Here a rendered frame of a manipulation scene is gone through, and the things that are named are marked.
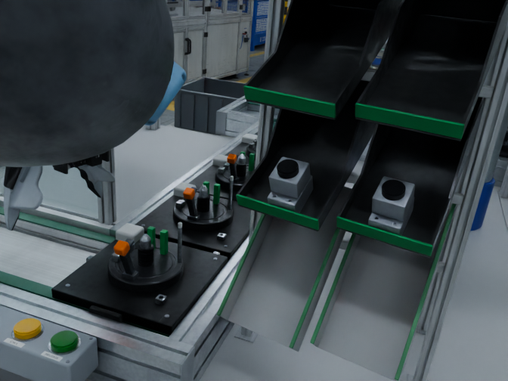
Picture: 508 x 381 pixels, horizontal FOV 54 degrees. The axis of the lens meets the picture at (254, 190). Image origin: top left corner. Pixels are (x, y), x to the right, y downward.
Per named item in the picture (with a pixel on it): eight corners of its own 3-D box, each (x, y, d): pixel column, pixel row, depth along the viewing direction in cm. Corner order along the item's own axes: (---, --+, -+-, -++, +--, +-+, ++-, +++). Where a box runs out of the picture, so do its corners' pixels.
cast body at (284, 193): (296, 219, 70) (292, 185, 65) (268, 212, 72) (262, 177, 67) (319, 180, 75) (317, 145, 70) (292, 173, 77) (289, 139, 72)
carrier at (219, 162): (266, 214, 125) (271, 168, 120) (181, 194, 132) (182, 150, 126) (292, 181, 146) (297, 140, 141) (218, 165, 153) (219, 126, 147)
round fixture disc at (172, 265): (159, 301, 86) (159, 292, 85) (92, 280, 90) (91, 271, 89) (195, 262, 98) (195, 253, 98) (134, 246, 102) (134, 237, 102)
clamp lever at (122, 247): (132, 277, 88) (122, 250, 82) (122, 274, 88) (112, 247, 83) (142, 261, 90) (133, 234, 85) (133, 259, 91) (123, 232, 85)
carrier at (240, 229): (230, 261, 104) (233, 208, 98) (130, 235, 110) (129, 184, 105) (266, 215, 125) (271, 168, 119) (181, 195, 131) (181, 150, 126)
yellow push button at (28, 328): (29, 347, 76) (28, 336, 76) (8, 339, 78) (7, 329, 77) (48, 331, 80) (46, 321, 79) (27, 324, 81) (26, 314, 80)
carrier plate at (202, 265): (171, 336, 81) (171, 326, 81) (51, 298, 88) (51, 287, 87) (227, 264, 102) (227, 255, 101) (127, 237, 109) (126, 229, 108)
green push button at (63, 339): (66, 360, 74) (66, 350, 74) (45, 352, 76) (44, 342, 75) (84, 344, 78) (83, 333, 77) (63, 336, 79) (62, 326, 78)
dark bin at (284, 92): (335, 120, 62) (333, 69, 57) (245, 101, 68) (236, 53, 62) (404, 14, 78) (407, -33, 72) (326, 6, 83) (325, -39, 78)
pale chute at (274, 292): (298, 352, 75) (292, 348, 71) (226, 320, 81) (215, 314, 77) (362, 191, 83) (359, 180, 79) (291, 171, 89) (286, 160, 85)
